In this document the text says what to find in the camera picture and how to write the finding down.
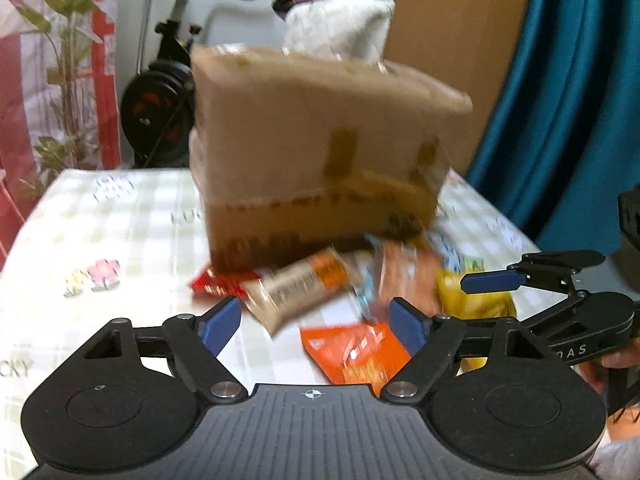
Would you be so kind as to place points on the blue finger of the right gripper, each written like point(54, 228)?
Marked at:
point(552, 271)

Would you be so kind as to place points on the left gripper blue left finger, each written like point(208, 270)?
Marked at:
point(196, 341)

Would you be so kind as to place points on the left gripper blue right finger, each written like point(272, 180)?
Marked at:
point(432, 344)

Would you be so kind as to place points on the orange snack bag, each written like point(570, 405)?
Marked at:
point(355, 354)

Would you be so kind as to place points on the yellow snack bag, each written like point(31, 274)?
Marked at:
point(454, 301)

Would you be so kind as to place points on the red snack packet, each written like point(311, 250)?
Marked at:
point(220, 285)

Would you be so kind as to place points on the brown orange snack packet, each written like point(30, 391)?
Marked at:
point(403, 271)

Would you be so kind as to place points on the beige orange snack bar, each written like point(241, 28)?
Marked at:
point(293, 290)

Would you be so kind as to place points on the teal curtain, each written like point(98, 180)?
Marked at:
point(562, 142)

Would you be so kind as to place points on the checkered printed tablecloth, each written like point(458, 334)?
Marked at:
point(150, 226)

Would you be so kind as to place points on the brown cardboard box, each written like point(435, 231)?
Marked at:
point(292, 153)

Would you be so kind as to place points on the black exercise bike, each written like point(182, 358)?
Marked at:
point(157, 108)

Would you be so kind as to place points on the wooden cabinet panel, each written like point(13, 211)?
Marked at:
point(468, 44)

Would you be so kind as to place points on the red printed backdrop cloth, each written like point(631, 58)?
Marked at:
point(58, 99)

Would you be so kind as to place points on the white quilted blanket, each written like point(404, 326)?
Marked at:
point(339, 28)

